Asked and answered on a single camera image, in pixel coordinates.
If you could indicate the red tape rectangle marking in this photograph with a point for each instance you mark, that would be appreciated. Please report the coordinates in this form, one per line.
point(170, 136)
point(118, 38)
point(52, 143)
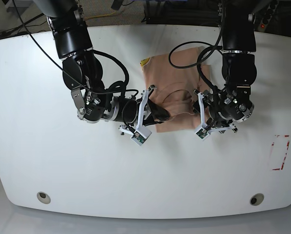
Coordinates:
point(278, 152)

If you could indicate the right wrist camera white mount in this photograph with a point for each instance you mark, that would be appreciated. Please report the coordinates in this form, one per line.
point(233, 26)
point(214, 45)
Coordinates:
point(140, 133)

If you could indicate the right table grommet hole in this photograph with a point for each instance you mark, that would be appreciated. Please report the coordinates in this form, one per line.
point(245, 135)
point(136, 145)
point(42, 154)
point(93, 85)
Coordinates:
point(257, 199)

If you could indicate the table grommet hole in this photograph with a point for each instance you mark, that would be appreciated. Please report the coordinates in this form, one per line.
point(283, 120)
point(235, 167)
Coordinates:
point(257, 199)
point(43, 198)

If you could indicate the left table grommet hole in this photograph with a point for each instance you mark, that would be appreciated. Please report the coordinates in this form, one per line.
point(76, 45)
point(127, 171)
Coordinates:
point(43, 198)

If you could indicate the peach T-shirt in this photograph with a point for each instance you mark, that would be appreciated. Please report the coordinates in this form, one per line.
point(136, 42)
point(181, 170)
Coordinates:
point(174, 91)

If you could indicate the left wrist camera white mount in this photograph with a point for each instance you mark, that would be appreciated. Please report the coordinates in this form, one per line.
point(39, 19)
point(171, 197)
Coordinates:
point(208, 126)

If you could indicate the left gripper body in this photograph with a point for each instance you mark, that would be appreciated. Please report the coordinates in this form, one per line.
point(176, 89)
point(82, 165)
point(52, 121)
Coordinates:
point(215, 120)

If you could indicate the black power strip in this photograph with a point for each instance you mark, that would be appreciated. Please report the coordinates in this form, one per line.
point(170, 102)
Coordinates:
point(269, 12)

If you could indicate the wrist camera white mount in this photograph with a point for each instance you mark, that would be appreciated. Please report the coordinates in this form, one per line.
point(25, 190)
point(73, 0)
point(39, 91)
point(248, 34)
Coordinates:
point(140, 133)
point(208, 126)

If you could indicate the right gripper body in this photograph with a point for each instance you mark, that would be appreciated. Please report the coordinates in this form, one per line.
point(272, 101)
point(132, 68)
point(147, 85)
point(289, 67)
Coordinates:
point(125, 110)

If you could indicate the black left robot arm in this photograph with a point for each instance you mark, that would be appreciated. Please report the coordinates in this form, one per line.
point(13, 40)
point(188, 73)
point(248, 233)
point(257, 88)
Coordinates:
point(237, 44)

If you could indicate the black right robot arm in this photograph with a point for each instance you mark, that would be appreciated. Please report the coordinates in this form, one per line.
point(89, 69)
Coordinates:
point(82, 72)

